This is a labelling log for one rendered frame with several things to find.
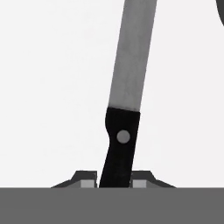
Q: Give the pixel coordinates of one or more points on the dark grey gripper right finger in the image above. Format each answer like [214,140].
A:
[143,178]

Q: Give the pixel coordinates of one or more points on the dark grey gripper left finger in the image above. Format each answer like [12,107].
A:
[84,178]

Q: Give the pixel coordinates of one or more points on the dark round object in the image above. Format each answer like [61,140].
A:
[221,11]

